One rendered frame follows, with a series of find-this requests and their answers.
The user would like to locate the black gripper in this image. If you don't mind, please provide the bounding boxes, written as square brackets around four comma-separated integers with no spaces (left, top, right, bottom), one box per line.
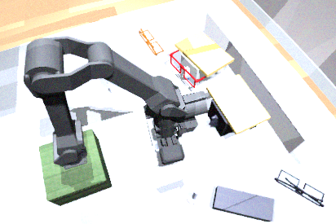
[152,120,185,165]

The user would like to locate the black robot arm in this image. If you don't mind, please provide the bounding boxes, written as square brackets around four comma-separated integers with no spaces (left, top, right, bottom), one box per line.
[24,37,209,169]

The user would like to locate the clear glasses with black frame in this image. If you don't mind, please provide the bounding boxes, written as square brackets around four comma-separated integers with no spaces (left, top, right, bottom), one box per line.
[274,169,325,208]

